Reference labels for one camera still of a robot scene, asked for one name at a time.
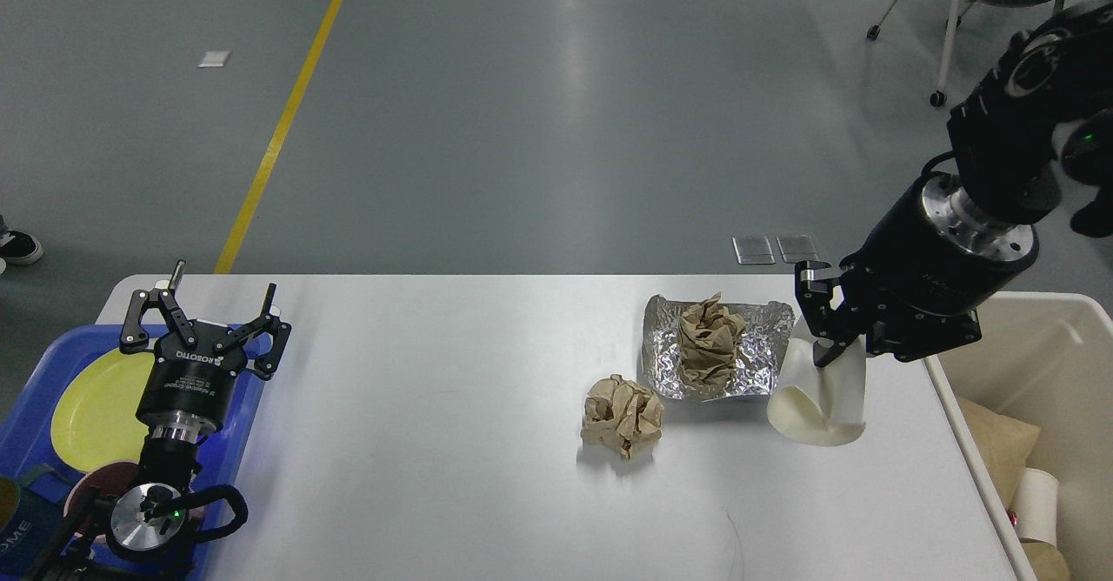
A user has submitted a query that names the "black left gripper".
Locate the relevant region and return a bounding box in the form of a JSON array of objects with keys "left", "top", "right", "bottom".
[{"left": 119, "top": 260, "right": 293, "bottom": 439}]

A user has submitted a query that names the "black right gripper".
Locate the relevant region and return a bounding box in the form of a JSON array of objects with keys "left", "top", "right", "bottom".
[{"left": 795, "top": 177, "right": 1040, "bottom": 368}]

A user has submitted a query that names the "aluminium foil sheet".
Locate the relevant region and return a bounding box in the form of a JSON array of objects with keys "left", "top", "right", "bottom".
[{"left": 641, "top": 295, "right": 796, "bottom": 402}]

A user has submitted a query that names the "white paper cup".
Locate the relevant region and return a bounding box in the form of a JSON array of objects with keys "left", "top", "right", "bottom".
[
  {"left": 766, "top": 319, "right": 867, "bottom": 446},
  {"left": 1012, "top": 467, "right": 1060, "bottom": 546}
]

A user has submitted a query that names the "yellow plastic plate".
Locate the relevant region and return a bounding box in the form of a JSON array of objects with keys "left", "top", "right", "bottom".
[{"left": 50, "top": 349, "right": 154, "bottom": 473}]

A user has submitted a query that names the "pink mug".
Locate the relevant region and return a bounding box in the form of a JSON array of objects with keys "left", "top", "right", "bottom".
[{"left": 63, "top": 460, "right": 210, "bottom": 557}]

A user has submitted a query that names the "brown paper bag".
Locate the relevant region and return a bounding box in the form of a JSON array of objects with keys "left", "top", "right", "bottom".
[{"left": 957, "top": 397, "right": 1042, "bottom": 509}]

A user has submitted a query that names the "dark teal mug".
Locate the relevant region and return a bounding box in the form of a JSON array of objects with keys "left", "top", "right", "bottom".
[{"left": 1, "top": 464, "right": 73, "bottom": 580}]

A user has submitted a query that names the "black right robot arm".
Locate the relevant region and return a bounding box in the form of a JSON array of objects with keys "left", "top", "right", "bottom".
[{"left": 795, "top": 0, "right": 1112, "bottom": 368}]

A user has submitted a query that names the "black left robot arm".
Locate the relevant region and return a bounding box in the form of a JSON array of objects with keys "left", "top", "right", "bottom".
[{"left": 21, "top": 260, "right": 293, "bottom": 580}]

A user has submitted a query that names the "right metal floor plate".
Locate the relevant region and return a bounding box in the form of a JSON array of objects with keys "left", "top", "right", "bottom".
[{"left": 776, "top": 235, "right": 820, "bottom": 264}]

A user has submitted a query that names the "metal floor plate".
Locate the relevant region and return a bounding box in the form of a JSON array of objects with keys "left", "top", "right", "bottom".
[
  {"left": 776, "top": 235, "right": 820, "bottom": 264},
  {"left": 732, "top": 236, "right": 776, "bottom": 265}
]

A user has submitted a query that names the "left metal floor plate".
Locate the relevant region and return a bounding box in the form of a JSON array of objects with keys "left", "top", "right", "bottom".
[{"left": 732, "top": 236, "right": 776, "bottom": 265}]

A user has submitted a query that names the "crumpled brown paper on foil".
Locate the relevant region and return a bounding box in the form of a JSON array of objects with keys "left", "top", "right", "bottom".
[{"left": 678, "top": 292, "right": 748, "bottom": 392}]

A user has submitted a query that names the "blue plastic tray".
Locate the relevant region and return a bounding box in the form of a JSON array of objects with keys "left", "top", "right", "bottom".
[{"left": 0, "top": 324, "right": 270, "bottom": 581}]

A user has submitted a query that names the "black and white shoe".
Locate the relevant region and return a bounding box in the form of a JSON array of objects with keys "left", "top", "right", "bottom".
[{"left": 1, "top": 230, "right": 45, "bottom": 265}]

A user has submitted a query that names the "beige plastic bin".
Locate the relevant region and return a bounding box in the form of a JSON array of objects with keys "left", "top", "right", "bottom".
[{"left": 925, "top": 291, "right": 1112, "bottom": 580}]

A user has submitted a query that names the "crumpled brown paper ball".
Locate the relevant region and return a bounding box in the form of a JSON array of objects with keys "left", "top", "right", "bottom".
[{"left": 580, "top": 375, "right": 664, "bottom": 461}]

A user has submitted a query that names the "white floor marker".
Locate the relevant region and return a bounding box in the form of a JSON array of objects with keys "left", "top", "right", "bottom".
[{"left": 197, "top": 50, "right": 232, "bottom": 69}]

